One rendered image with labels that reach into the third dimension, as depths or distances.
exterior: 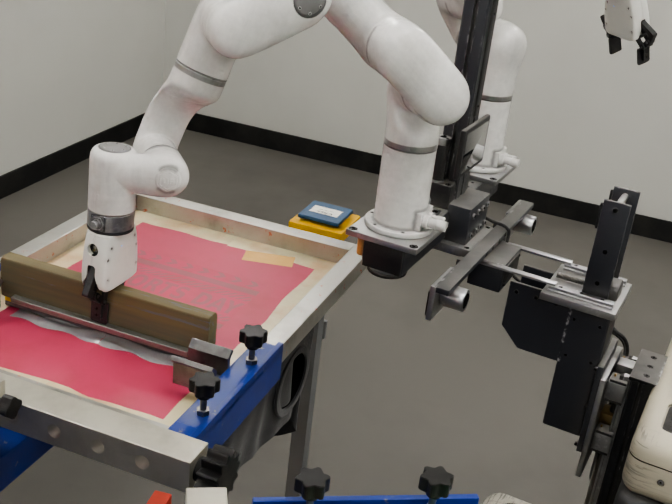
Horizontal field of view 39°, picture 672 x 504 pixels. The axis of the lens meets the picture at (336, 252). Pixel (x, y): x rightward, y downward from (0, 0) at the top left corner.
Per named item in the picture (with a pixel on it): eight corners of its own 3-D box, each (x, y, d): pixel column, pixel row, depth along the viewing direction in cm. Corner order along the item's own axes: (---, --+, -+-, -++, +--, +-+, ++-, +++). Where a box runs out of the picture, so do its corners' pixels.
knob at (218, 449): (201, 471, 129) (203, 426, 126) (238, 485, 128) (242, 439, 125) (173, 503, 123) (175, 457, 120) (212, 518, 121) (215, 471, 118)
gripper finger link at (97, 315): (99, 295, 155) (97, 331, 158) (110, 288, 158) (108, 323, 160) (82, 290, 156) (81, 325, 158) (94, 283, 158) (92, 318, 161)
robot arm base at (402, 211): (457, 227, 176) (471, 148, 169) (432, 250, 165) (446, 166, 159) (381, 206, 182) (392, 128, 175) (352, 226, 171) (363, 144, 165)
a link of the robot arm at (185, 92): (233, 86, 148) (182, 205, 153) (212, 63, 158) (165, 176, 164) (183, 67, 143) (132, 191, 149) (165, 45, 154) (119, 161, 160)
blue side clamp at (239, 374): (253, 370, 161) (256, 334, 158) (280, 378, 160) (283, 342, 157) (161, 468, 135) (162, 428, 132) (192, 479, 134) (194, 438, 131)
